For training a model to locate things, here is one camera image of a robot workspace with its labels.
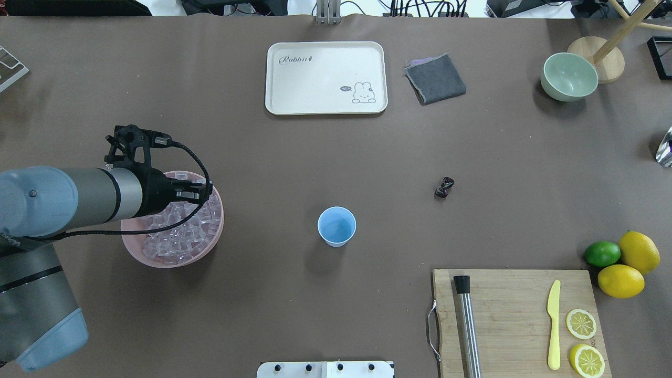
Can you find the green lime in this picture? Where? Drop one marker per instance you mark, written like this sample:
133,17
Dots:
602,254

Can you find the light blue cup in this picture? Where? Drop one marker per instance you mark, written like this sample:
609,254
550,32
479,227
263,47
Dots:
336,226

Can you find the steel muddler black tip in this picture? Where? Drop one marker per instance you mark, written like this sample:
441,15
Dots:
467,327

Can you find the white cup rack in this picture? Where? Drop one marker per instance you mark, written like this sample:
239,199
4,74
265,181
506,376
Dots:
12,69

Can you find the lemon half slice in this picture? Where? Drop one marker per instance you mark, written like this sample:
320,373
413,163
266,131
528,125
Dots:
587,361
581,324

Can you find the wooden cup tree stand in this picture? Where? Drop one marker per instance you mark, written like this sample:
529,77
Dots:
604,54

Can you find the aluminium frame post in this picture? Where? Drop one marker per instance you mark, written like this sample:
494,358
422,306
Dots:
328,12

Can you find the mint green bowl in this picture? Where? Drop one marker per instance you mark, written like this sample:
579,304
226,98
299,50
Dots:
568,77

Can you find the grey folded cloth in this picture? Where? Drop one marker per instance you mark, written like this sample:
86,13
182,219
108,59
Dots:
435,78

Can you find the dark cherries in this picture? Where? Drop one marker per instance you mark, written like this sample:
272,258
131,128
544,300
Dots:
444,187

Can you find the wooden cutting board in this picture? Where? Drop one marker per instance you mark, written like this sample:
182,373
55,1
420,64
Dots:
511,320

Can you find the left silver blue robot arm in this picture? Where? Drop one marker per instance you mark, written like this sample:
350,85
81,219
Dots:
42,322

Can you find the yellow lemon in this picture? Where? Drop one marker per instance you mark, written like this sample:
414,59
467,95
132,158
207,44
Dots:
639,251
621,281

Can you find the yellow plastic knife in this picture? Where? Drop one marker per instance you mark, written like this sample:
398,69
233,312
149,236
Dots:
554,345

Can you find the pink bowl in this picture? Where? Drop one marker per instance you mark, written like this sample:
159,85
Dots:
210,236

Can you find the cream rabbit tray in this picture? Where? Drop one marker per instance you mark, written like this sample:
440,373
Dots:
325,77

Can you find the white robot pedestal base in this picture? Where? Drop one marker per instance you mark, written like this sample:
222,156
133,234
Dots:
327,369

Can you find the steel ice scoop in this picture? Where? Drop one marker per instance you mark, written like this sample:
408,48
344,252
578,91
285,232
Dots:
663,154

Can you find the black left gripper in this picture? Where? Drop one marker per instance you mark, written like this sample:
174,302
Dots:
156,192

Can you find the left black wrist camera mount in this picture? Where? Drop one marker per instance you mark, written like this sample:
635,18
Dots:
130,147

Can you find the clear ice cubes pile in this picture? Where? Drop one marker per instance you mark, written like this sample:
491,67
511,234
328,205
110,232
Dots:
181,233

